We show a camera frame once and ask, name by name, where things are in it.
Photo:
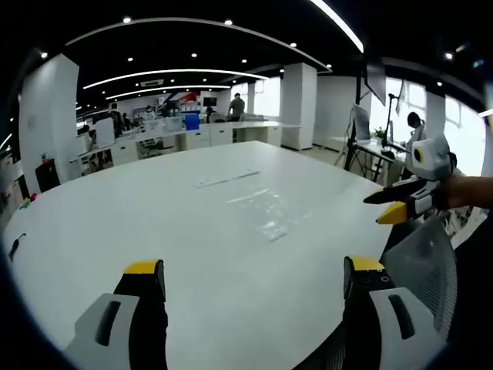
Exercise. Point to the small green plant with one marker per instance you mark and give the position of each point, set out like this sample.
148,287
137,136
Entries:
379,133

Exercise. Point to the white standing board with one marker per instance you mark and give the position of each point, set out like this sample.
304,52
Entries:
104,133

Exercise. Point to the blue storage box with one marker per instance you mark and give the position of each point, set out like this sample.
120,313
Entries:
192,122

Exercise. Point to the white flat strip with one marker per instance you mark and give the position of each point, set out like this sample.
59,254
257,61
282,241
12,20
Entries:
227,179

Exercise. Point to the person's right hand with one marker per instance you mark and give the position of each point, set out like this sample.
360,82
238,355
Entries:
468,192

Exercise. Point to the row of white counters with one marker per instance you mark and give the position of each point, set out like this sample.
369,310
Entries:
200,135

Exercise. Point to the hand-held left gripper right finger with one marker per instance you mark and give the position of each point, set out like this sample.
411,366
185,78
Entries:
385,331

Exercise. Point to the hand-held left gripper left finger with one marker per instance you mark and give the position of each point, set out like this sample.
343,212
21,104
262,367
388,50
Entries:
115,331

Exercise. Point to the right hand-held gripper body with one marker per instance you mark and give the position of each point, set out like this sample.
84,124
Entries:
433,160

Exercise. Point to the grey mesh office chair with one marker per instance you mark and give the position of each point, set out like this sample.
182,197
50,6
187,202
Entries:
423,266

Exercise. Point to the black tripod stand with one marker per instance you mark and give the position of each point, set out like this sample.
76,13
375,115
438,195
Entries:
352,150

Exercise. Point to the computer monitor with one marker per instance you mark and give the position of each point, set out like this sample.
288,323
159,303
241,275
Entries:
362,125

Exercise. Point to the clear resealable plastic bag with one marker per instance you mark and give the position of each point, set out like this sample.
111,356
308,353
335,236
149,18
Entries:
269,214

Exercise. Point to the colourful small toys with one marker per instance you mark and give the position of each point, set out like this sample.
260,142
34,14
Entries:
29,200

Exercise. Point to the hanging light panel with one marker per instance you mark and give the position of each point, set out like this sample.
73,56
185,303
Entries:
376,83

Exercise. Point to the white side desk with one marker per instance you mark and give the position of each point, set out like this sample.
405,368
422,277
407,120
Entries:
369,148

